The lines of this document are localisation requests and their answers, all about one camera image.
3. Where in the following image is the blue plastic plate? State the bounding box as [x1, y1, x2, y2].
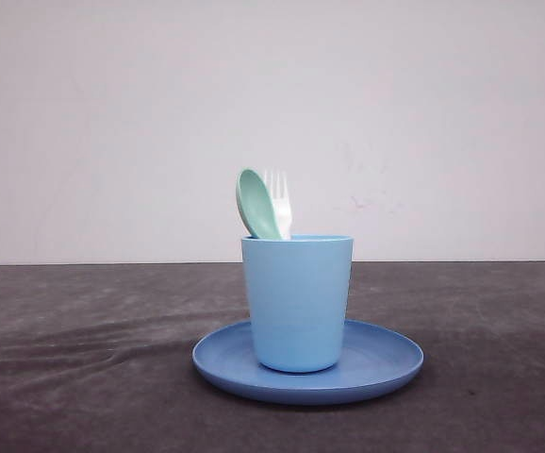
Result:
[192, 320, 424, 406]

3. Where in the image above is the light blue plastic cup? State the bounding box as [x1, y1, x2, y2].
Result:
[241, 234, 354, 373]

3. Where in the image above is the white plastic fork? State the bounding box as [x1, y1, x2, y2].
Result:
[264, 170, 293, 240]

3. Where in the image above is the mint green plastic spoon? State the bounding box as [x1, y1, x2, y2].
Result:
[236, 168, 282, 240]

